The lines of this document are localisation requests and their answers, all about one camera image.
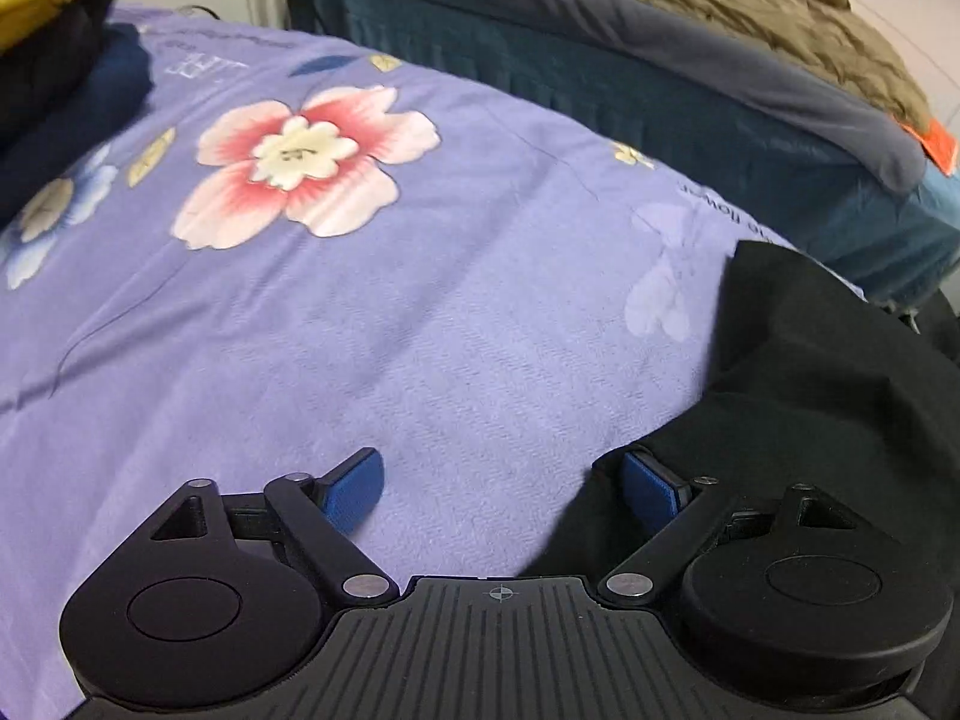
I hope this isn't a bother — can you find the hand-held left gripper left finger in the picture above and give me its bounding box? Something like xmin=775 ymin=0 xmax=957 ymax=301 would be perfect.
xmin=150 ymin=447 xmax=401 ymax=610

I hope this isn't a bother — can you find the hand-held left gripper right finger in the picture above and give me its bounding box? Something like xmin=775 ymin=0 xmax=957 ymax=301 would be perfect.
xmin=597 ymin=448 xmax=863 ymax=610

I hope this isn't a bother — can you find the large black garment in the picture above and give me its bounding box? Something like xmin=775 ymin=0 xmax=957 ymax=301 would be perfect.
xmin=517 ymin=238 xmax=960 ymax=578

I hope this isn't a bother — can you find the purple floral bed sheet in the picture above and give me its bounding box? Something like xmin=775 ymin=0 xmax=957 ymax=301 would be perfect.
xmin=0 ymin=4 xmax=863 ymax=720

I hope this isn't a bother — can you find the teal bed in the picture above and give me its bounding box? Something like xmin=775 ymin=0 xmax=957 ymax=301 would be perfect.
xmin=289 ymin=0 xmax=960 ymax=308

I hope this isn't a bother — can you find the orange tag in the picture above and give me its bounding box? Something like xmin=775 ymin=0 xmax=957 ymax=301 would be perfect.
xmin=896 ymin=116 xmax=960 ymax=175

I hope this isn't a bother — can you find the grey blanket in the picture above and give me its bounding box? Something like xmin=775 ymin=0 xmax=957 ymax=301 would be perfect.
xmin=307 ymin=0 xmax=931 ymax=194

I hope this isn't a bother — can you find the navy blue cloth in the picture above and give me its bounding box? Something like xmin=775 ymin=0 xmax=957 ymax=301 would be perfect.
xmin=0 ymin=24 xmax=160 ymax=224

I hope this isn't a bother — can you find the black knitted cloth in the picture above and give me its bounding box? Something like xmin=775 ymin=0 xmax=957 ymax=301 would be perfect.
xmin=0 ymin=0 xmax=128 ymax=160

